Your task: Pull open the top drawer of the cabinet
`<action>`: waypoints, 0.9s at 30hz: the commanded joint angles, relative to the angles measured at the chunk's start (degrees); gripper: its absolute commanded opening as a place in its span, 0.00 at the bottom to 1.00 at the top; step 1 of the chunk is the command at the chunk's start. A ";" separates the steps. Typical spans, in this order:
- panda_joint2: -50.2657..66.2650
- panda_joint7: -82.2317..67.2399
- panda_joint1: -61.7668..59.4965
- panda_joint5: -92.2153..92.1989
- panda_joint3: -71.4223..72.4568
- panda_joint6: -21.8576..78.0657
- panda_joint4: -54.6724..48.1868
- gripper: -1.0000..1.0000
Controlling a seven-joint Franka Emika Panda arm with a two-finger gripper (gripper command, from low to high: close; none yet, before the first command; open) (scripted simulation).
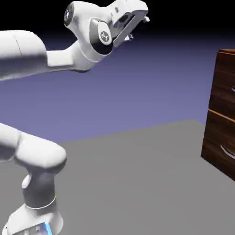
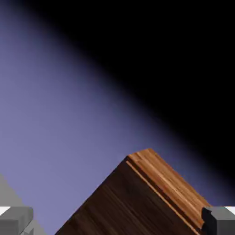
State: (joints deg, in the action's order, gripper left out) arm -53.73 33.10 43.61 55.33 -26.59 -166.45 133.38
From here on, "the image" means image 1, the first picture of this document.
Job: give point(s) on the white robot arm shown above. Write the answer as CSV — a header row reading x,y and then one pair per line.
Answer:
x,y
27,53

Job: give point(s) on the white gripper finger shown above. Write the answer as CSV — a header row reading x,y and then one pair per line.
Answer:
x,y
147,19
128,37

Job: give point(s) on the dark wood cabinet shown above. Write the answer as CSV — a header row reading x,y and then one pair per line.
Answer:
x,y
220,170

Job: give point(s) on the dark wood drawer front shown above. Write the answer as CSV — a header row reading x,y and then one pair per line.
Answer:
x,y
216,132
223,82

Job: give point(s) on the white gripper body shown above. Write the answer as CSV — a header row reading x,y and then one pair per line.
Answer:
x,y
126,30

